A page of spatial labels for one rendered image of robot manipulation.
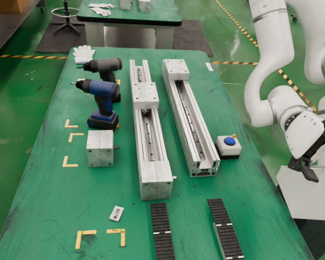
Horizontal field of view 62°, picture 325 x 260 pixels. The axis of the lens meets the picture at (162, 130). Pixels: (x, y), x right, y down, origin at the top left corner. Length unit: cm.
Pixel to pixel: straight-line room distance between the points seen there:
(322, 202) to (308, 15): 59
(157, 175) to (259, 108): 38
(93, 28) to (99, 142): 178
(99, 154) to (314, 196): 72
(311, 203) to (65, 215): 77
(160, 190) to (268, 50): 53
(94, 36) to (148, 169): 195
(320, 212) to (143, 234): 58
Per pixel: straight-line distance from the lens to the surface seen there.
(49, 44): 404
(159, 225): 86
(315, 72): 112
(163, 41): 269
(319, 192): 96
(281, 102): 83
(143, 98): 118
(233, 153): 112
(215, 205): 94
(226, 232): 89
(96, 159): 102
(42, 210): 97
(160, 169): 91
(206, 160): 104
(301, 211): 102
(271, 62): 81
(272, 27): 83
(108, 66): 127
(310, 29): 105
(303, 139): 72
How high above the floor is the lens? 155
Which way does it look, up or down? 40 degrees down
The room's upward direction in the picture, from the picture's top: 6 degrees clockwise
